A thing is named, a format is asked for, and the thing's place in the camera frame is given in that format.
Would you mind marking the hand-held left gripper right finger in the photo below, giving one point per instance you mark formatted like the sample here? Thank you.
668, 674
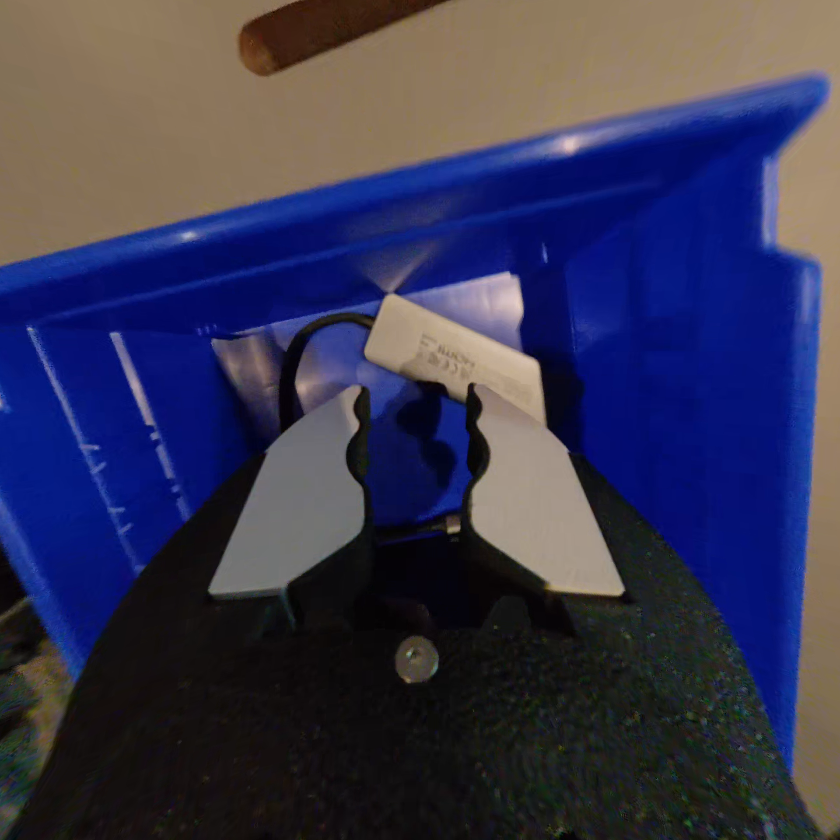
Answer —
544, 518

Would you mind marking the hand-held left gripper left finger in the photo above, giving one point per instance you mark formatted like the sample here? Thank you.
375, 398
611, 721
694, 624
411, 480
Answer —
289, 512

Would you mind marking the blue plastic bin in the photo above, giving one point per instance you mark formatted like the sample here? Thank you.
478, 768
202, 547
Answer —
689, 394

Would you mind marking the grey usb hub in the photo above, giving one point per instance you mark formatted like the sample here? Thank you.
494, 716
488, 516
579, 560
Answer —
420, 334

